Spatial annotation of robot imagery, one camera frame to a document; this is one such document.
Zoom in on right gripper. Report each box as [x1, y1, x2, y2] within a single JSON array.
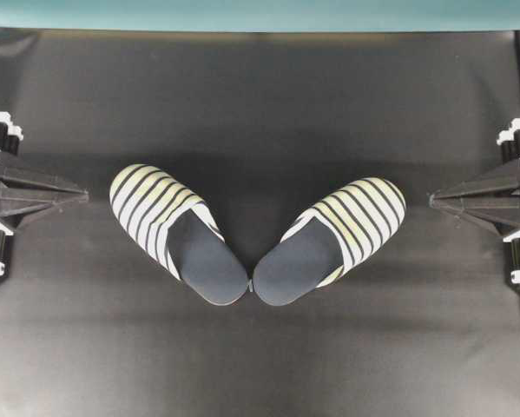
[[430, 118, 520, 283]]

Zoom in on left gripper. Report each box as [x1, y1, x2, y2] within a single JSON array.
[[0, 112, 89, 276]]

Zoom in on striped slipper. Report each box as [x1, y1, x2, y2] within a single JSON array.
[[252, 177, 406, 306], [109, 163, 249, 306]]

